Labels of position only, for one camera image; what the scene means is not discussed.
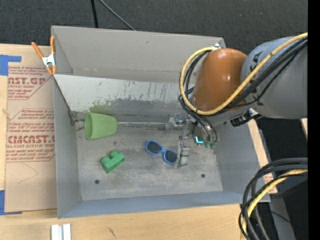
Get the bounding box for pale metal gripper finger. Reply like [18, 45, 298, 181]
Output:
[164, 112, 185, 134]
[174, 140, 191, 169]

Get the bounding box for blue sunglasses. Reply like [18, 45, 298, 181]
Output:
[144, 139, 180, 165]

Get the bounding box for grey metal bin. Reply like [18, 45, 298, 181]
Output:
[50, 25, 271, 220]

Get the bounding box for green toy building brick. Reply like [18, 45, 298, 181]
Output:
[99, 150, 126, 174]

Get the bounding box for green plastic cup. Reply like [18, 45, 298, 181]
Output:
[83, 111, 118, 141]

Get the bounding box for brown cardboard board, red print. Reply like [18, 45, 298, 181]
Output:
[0, 43, 58, 214]

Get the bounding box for black cylinder on white bracket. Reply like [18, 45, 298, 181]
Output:
[229, 108, 262, 128]

